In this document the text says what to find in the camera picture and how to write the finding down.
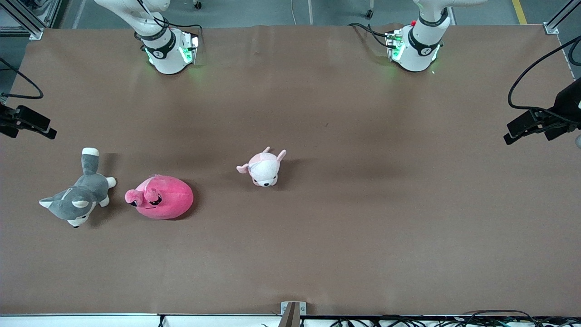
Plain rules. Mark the hot pink round plush toy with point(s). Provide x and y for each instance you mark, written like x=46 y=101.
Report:
x=168 y=200

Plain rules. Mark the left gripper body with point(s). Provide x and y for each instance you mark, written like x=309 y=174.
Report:
x=568 y=103

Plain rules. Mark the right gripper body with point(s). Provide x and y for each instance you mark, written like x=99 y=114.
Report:
x=4 y=119

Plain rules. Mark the white table edge rail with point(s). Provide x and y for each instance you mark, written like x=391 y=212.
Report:
x=91 y=321

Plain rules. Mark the grey white husky plush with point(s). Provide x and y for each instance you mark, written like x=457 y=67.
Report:
x=79 y=195

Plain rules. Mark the aluminium corner profile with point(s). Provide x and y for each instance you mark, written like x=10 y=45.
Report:
x=551 y=28

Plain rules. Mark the metal table edge bracket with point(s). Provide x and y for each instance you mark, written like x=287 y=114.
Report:
x=292 y=313

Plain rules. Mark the pale pink plush dog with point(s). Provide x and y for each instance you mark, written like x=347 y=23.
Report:
x=263 y=170

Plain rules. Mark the aluminium frame post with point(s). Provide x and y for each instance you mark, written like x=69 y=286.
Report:
x=34 y=29

